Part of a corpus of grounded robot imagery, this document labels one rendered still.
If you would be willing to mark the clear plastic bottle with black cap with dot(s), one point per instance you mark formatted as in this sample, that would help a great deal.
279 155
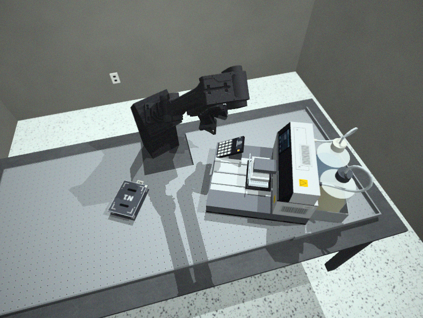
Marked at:
331 199

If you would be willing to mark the white flexible hose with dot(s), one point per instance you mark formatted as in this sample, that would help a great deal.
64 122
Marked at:
346 135

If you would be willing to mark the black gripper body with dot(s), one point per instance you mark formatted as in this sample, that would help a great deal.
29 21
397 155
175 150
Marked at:
204 126

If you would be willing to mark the grey flexible hose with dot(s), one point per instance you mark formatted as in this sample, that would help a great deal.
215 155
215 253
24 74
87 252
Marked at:
348 190

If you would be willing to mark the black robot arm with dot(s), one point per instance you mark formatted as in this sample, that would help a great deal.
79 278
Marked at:
215 93

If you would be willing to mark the white bottle with cap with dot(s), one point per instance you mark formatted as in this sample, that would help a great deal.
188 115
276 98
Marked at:
332 155

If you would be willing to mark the white well plate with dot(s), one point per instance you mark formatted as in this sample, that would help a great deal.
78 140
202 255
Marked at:
256 183

